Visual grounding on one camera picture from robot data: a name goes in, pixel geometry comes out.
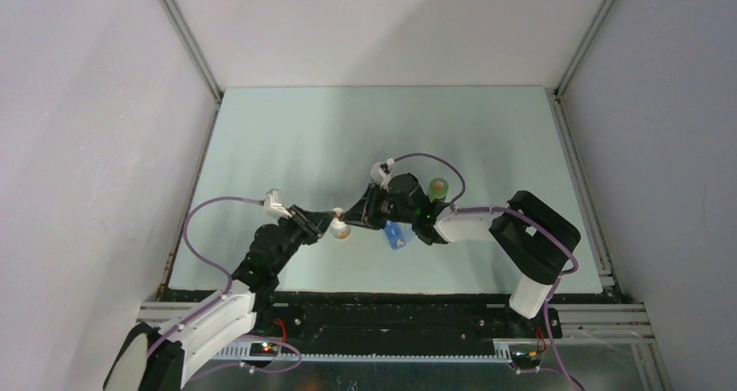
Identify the left control board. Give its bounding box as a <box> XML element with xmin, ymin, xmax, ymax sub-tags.
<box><xmin>249</xmin><ymin>341</ymin><xmax>281</xmax><ymax>357</ymax></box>

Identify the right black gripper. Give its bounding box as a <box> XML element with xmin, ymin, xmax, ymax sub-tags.
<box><xmin>341</xmin><ymin>184</ymin><xmax>415</xmax><ymax>231</ymax></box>

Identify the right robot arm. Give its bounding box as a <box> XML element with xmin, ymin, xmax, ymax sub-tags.
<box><xmin>338</xmin><ymin>174</ymin><xmax>581</xmax><ymax>337</ymax></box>

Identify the right control board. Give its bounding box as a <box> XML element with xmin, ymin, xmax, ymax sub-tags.
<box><xmin>511</xmin><ymin>350</ymin><xmax>544</xmax><ymax>362</ymax></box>

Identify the purple cable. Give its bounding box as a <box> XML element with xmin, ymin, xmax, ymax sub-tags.
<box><xmin>143</xmin><ymin>196</ymin><xmax>303</xmax><ymax>378</ymax></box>
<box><xmin>392</xmin><ymin>152</ymin><xmax>580</xmax><ymax>391</ymax></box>

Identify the control board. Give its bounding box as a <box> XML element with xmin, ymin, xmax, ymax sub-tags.
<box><xmin>249</xmin><ymin>341</ymin><xmax>281</xmax><ymax>357</ymax></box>
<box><xmin>511</xmin><ymin>350</ymin><xmax>544</xmax><ymax>362</ymax></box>

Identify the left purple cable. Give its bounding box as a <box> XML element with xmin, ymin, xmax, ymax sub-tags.
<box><xmin>143</xmin><ymin>196</ymin><xmax>303</xmax><ymax>378</ymax></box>

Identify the blue pill organizer box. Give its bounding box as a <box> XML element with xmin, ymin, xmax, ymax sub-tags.
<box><xmin>383</xmin><ymin>221</ymin><xmax>415</xmax><ymax>250</ymax></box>

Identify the aluminium frame post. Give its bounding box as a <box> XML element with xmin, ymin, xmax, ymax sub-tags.
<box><xmin>554</xmin><ymin>0</ymin><xmax>618</xmax><ymax>100</ymax></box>
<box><xmin>158</xmin><ymin>0</ymin><xmax>224</xmax><ymax>103</ymax></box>

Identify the left aluminium frame post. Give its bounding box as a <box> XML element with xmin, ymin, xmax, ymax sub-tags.
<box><xmin>158</xmin><ymin>0</ymin><xmax>224</xmax><ymax>103</ymax></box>

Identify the right aluminium frame post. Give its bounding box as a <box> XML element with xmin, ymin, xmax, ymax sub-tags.
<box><xmin>554</xmin><ymin>0</ymin><xmax>618</xmax><ymax>100</ymax></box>

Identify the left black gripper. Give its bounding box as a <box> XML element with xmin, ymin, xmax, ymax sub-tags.
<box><xmin>271</xmin><ymin>205</ymin><xmax>336</xmax><ymax>275</ymax></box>

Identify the green pill bottle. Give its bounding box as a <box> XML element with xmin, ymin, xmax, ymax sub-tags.
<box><xmin>428</xmin><ymin>177</ymin><xmax>449</xmax><ymax>202</ymax></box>

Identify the white bottle orange label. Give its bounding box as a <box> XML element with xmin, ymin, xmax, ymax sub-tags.
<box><xmin>329</xmin><ymin>207</ymin><xmax>351</xmax><ymax>241</ymax></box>

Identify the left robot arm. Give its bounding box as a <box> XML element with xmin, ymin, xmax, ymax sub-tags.
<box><xmin>103</xmin><ymin>206</ymin><xmax>335</xmax><ymax>390</ymax></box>

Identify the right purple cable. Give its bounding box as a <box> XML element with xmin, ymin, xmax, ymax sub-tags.
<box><xmin>392</xmin><ymin>152</ymin><xmax>580</xmax><ymax>391</ymax></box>

